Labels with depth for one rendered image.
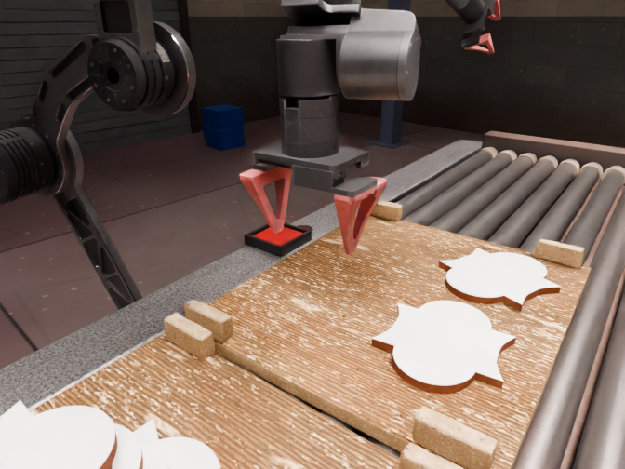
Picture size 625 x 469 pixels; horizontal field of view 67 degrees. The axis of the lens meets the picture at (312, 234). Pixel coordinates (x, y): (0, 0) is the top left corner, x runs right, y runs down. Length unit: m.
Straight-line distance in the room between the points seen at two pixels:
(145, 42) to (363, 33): 0.70
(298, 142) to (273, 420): 0.25
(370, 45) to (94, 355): 0.41
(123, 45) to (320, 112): 0.67
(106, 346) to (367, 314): 0.29
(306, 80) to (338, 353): 0.26
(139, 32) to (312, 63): 0.67
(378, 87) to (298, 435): 0.29
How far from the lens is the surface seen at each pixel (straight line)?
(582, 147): 1.36
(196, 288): 0.65
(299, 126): 0.45
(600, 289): 0.72
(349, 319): 0.54
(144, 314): 0.62
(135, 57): 1.05
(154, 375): 0.49
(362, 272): 0.63
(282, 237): 0.74
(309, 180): 0.45
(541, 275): 0.66
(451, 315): 0.54
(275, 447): 0.41
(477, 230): 0.84
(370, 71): 0.42
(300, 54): 0.44
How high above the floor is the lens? 1.24
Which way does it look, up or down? 24 degrees down
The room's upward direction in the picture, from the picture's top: straight up
